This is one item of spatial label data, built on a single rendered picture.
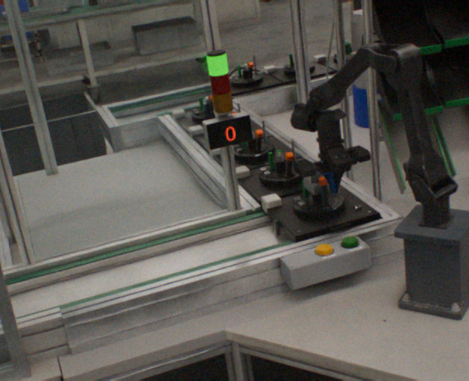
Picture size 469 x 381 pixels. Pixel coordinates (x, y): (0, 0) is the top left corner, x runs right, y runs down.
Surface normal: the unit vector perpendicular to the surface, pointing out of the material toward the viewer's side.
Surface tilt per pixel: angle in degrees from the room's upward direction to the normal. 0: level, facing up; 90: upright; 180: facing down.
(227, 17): 90
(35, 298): 0
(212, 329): 0
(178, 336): 0
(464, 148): 45
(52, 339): 90
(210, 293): 90
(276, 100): 90
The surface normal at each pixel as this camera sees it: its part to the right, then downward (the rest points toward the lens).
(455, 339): -0.13, -0.91
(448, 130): 0.02, -0.38
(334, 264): 0.32, 0.33
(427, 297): -0.54, 0.39
